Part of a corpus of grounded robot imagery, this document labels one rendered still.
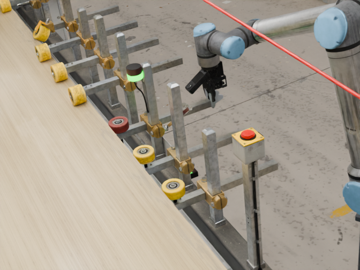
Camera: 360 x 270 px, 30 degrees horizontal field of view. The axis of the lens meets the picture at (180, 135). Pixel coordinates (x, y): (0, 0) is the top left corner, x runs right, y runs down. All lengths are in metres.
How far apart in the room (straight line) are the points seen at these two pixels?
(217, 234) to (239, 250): 0.12
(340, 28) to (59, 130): 1.20
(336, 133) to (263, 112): 0.51
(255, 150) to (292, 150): 2.07
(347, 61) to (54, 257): 1.11
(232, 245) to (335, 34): 0.79
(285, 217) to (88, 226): 1.54
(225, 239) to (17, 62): 1.49
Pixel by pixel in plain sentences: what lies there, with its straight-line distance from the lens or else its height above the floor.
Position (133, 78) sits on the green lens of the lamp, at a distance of 2.56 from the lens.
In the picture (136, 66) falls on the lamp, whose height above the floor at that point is 1.14.
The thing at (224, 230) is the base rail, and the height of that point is 0.70.
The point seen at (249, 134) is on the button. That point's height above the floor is 1.23.
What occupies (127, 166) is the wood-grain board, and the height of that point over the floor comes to 0.90.
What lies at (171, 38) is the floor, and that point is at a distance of 5.46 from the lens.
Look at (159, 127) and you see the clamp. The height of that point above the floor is 0.87.
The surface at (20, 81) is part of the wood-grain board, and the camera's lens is 3.17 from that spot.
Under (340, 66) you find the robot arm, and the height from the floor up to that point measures 1.26.
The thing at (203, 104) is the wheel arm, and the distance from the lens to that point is 2.83.
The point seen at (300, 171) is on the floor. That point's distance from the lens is 3.83.
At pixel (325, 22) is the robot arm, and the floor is 1.40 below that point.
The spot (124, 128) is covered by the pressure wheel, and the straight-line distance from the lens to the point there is 2.68.
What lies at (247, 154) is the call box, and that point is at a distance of 1.93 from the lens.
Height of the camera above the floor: 2.31
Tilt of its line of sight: 33 degrees down
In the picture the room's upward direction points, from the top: 7 degrees counter-clockwise
